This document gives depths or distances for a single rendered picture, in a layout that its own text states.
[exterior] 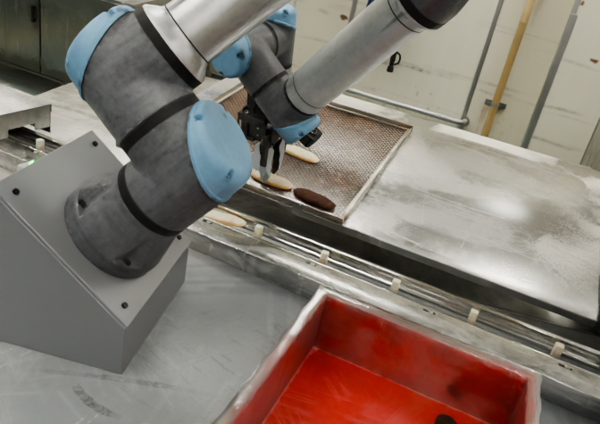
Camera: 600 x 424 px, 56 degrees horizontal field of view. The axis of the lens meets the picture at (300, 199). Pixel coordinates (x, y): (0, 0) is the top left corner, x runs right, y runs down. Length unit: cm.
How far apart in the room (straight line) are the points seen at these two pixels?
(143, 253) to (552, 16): 408
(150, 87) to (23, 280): 29
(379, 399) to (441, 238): 42
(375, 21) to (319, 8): 414
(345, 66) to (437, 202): 51
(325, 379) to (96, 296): 34
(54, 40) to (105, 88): 358
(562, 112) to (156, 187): 384
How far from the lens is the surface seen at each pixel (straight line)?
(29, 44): 446
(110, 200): 74
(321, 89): 89
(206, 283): 99
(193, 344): 86
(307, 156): 130
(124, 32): 72
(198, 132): 67
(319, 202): 115
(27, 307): 82
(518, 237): 123
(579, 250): 127
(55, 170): 83
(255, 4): 71
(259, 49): 97
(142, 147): 70
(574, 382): 98
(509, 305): 117
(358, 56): 83
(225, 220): 111
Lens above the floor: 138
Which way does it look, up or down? 25 degrees down
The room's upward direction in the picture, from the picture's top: 12 degrees clockwise
